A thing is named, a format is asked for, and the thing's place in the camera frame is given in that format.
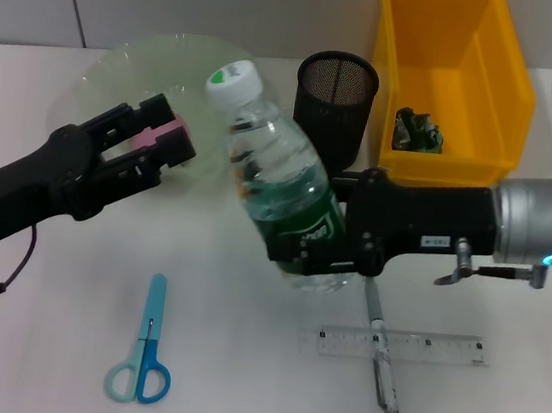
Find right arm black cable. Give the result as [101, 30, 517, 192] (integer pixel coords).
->
[432, 234, 552, 301]

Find transparent plastic ruler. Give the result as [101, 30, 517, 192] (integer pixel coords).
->
[298, 314, 494, 378]

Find black mesh pen holder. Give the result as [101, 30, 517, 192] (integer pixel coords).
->
[286, 45, 384, 172]

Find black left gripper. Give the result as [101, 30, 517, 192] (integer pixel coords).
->
[0, 74, 204, 284]

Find pink peach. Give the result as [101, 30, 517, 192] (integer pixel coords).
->
[129, 108, 192, 156]

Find green plastic wrapper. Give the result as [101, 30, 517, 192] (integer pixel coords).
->
[391, 105, 449, 156]

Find clear green-label water bottle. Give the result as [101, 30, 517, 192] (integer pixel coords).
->
[181, 55, 388, 299]

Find grey clear pen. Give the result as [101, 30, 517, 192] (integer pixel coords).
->
[348, 277, 418, 413]

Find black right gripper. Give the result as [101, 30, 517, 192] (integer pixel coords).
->
[266, 156, 504, 298]

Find blue scissors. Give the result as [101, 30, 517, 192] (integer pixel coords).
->
[104, 268, 185, 409]

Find yellow plastic bin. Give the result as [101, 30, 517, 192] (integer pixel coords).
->
[356, 0, 549, 198]

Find green wavy glass fruit plate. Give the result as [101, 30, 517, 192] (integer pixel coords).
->
[40, 17, 277, 200]

